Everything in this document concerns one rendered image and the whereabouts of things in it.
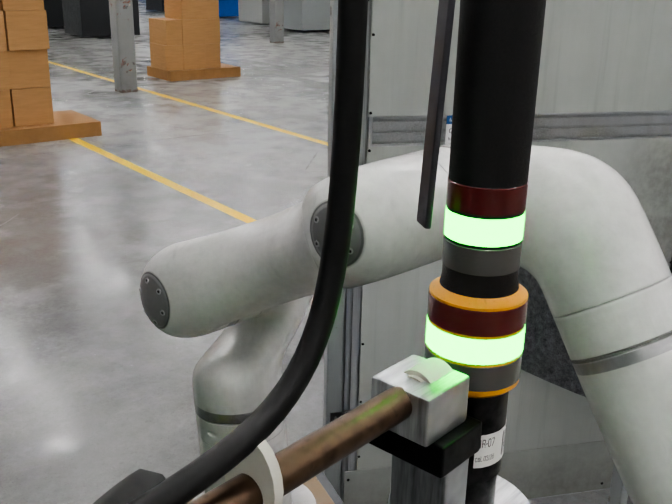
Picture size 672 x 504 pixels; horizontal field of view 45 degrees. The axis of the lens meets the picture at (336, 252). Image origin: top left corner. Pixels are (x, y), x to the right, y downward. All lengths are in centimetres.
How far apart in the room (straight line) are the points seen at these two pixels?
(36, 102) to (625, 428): 819
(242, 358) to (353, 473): 160
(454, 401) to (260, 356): 74
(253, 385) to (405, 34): 135
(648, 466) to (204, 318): 54
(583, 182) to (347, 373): 190
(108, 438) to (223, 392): 222
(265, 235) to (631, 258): 42
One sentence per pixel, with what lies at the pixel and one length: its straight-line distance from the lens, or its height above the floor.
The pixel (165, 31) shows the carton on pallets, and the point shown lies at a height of 71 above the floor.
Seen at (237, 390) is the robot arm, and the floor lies 119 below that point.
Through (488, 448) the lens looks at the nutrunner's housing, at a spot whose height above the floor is 150.
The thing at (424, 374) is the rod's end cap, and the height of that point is 155.
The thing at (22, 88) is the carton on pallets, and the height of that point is 51.
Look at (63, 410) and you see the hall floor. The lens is 350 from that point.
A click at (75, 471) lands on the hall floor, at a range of 312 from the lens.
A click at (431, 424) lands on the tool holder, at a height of 153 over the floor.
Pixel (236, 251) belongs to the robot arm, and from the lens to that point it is 92.
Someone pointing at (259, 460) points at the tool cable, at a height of 155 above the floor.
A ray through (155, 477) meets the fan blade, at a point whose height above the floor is 145.
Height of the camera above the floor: 171
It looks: 19 degrees down
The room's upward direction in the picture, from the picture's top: 1 degrees clockwise
